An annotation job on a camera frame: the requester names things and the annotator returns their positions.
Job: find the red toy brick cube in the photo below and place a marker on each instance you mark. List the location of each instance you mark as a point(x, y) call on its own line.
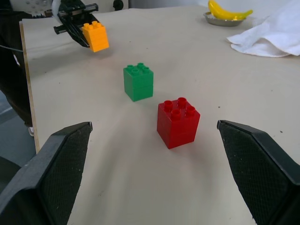
point(177, 126)

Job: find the dark robot body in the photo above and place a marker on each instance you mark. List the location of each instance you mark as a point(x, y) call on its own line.
point(11, 70)

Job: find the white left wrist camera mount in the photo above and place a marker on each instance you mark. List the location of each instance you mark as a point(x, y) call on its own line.
point(55, 10)

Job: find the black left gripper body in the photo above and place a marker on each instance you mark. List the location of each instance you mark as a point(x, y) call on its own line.
point(72, 11)

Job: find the yellow banana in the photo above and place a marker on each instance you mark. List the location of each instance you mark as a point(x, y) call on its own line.
point(225, 12)

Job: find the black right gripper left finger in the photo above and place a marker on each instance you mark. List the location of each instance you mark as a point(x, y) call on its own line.
point(44, 178)

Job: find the dark rounded shape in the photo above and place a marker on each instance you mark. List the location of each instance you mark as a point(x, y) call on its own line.
point(8, 173)

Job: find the round metal plate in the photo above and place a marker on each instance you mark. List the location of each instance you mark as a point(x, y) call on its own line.
point(222, 21)

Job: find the green toy brick cube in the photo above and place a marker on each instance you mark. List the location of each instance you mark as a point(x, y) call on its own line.
point(138, 83)

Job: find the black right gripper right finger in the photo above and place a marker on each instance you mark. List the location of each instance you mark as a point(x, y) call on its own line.
point(257, 173)

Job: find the white shoe tip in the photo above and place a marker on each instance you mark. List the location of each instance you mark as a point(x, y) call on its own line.
point(31, 131)

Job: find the white cloth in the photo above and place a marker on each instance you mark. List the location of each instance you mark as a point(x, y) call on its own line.
point(269, 35)

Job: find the black round knob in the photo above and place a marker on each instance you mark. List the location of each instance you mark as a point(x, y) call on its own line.
point(118, 4)

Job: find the orange toy brick cube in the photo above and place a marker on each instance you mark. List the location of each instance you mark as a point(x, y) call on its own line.
point(96, 37)

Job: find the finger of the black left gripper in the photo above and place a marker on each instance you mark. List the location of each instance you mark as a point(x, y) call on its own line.
point(95, 18)
point(78, 35)

